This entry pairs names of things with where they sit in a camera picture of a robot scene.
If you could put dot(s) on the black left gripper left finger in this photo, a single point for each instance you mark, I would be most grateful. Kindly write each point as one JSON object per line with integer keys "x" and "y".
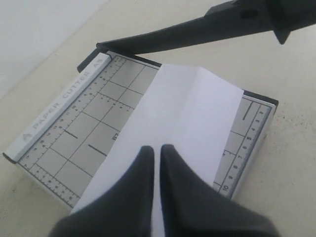
{"x": 125, "y": 210}

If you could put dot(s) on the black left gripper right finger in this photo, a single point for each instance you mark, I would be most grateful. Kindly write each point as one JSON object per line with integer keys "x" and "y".
{"x": 191, "y": 208}

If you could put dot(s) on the white paper sheet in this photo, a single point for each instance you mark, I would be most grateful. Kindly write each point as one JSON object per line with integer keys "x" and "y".
{"x": 187, "y": 107}

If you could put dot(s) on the black cutter blade handle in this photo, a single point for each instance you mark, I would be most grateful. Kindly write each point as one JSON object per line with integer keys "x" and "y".
{"x": 228, "y": 20}

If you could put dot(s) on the grey paper cutter base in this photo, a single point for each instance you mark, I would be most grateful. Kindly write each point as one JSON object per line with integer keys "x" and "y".
{"x": 65, "y": 145}

